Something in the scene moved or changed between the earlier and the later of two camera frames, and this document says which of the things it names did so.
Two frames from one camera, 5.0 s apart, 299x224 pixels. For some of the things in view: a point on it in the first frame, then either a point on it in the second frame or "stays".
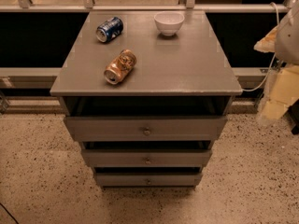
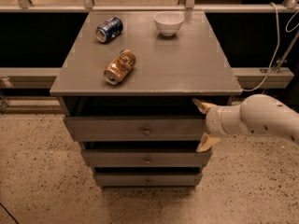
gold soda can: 121,66 stays
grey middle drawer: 147,158 stays
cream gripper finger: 284,91 → 206,142
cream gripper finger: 267,44 → 203,105
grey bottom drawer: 149,178 stays
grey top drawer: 146,128 stays
